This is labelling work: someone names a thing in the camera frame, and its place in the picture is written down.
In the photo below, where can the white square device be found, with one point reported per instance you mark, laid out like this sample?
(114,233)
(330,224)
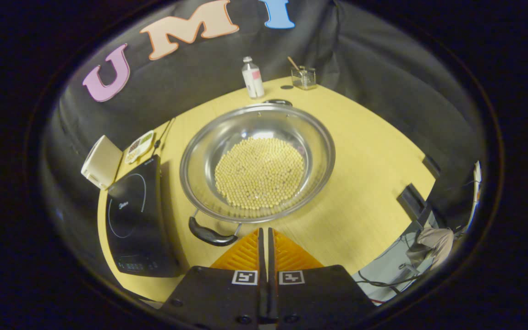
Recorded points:
(102,162)

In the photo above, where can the black induction cooktop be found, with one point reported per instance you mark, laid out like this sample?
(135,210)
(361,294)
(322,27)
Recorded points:
(135,215)

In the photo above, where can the pile of yellow soybeans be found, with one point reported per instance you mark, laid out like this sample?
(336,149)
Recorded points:
(259,174)

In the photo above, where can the wooden stick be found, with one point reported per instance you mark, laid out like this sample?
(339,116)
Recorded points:
(293,63)

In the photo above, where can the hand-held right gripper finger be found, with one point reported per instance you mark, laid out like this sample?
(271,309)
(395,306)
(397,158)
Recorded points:
(271,256)
(262,256)

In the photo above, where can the white divided seasoning dish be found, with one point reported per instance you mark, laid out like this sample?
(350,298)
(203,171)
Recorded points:
(139,145)

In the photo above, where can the black backdrop cloth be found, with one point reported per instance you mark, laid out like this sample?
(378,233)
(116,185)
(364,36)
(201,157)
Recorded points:
(360,55)

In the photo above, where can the clear bottle with pink label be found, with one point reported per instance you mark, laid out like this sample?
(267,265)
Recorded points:
(254,82)

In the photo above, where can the black table bracket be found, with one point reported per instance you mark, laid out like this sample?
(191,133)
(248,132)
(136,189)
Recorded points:
(430,166)
(413,199)

